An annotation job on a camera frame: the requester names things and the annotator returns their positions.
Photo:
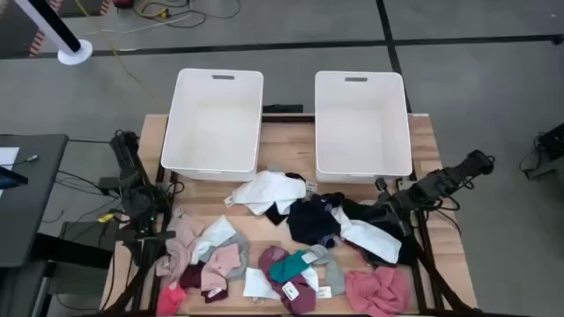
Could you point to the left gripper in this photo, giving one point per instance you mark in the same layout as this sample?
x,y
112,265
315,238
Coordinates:
x,y
145,236

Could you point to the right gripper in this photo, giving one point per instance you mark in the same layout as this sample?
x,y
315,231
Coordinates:
x,y
396,202

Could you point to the pale dusty pink garment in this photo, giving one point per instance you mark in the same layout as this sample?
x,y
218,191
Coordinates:
x,y
178,246

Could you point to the white paper label tag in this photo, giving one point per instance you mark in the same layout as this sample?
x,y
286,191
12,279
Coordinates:
x,y
178,212
214,292
290,290
309,257
311,186
229,201
324,292

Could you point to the bright coral pink garment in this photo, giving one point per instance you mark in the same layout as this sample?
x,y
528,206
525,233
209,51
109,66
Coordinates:
x,y
169,299

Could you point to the white garment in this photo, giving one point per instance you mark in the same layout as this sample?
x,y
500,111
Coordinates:
x,y
213,235

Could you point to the light pink garment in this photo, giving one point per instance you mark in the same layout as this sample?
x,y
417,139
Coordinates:
x,y
222,264

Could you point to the white plastic storage bin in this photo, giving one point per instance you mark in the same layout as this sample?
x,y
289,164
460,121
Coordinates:
x,y
211,127
361,127

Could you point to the rose pink garment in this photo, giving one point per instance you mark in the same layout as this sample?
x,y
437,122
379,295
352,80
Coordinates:
x,y
376,290

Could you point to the small white cloth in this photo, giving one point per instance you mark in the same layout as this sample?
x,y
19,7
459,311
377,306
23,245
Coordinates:
x,y
257,284

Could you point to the magenta garment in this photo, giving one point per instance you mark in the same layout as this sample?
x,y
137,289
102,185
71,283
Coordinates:
x,y
271,257

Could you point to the teal garment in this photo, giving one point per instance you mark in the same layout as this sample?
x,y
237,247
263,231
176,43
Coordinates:
x,y
286,268

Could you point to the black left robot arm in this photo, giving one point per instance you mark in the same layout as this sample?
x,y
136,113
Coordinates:
x,y
125,154

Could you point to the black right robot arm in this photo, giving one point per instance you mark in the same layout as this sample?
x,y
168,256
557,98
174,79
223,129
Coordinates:
x,y
458,174

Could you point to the pale cream garment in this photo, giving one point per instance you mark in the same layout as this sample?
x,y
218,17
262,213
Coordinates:
x,y
369,202

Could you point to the long white cloth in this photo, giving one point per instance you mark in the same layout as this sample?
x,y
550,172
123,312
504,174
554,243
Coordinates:
x,y
370,238

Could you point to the black power adapter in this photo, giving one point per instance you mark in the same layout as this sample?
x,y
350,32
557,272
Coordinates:
x,y
108,184

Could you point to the navy blue garment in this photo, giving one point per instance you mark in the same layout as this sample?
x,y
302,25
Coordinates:
x,y
310,220

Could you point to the grey sock pair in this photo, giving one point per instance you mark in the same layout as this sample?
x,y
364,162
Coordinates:
x,y
335,277

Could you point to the black desk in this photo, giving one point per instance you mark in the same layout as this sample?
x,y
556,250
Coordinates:
x,y
35,198

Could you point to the dark tablet screen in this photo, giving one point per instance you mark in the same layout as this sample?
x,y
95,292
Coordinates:
x,y
11,178

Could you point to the white paper sheet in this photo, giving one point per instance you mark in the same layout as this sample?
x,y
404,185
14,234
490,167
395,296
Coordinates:
x,y
8,156

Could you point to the white black pole with base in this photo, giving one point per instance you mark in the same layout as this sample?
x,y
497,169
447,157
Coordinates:
x,y
75,53

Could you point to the red object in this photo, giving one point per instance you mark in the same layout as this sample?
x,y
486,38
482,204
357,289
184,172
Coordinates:
x,y
123,3

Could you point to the dark mat red-white stripes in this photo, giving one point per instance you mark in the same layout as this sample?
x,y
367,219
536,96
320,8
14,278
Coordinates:
x,y
13,31

